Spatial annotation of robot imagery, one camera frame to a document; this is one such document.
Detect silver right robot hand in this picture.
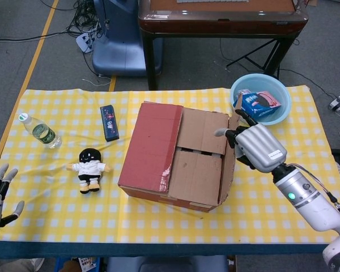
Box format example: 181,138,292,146
214,109,288,173

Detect red cardboard shipping box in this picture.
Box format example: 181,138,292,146
117,101,241,213

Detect blue Oreo packet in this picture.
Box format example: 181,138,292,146
233,91,283,120

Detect dark blue rectangular case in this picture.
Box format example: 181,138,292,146
100,104,120,142

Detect light blue plastic basin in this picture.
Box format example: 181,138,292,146
229,74,292,126

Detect yellow white checkered tablecloth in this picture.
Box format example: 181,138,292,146
0,84,340,244

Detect clear water bottle green label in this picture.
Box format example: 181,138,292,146
18,112,62,150

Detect black-headed plush doll white coat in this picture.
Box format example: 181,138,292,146
66,147,113,195

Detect brown mahjong table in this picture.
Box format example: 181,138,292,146
138,0,309,91

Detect blue machine pedestal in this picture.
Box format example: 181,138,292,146
92,0,163,77

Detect black floor cables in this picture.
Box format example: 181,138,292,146
0,0,114,86

